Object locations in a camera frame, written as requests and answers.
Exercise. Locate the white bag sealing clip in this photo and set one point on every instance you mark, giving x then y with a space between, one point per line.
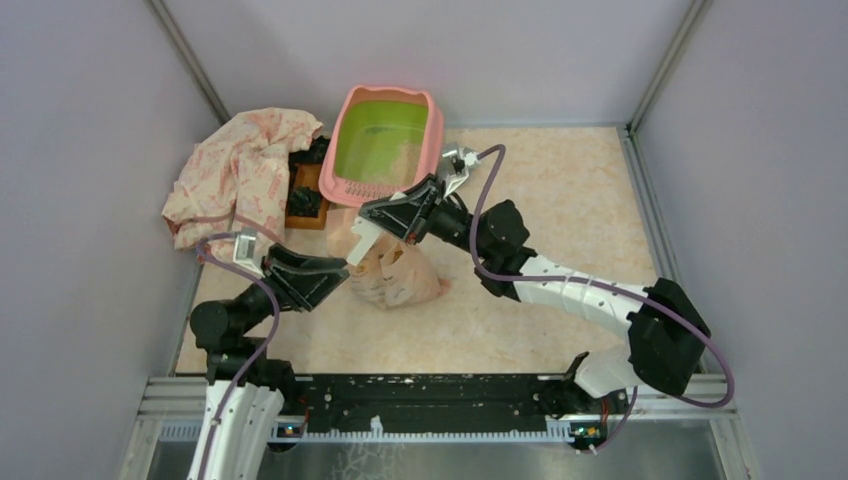
368 234

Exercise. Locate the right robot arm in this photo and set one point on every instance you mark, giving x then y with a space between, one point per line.
663 334

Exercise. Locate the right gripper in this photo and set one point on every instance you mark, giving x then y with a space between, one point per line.
408 214

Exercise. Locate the beige litter pellets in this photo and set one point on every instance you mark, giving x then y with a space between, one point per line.
397 165

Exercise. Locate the pink cat litter bag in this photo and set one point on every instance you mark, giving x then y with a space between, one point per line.
391 273

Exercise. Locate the pink and green litter box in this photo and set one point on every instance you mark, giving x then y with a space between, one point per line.
375 118

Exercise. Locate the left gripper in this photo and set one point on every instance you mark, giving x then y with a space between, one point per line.
303 280

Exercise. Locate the pink floral cloth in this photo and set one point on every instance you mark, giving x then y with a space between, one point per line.
239 177

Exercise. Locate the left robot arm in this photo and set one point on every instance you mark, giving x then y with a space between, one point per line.
246 390

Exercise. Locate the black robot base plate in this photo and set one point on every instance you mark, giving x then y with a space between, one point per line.
436 404

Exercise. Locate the orange wooden tray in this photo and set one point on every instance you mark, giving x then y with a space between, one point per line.
307 176

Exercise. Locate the dark plant in tray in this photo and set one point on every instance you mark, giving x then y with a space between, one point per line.
314 155
304 202

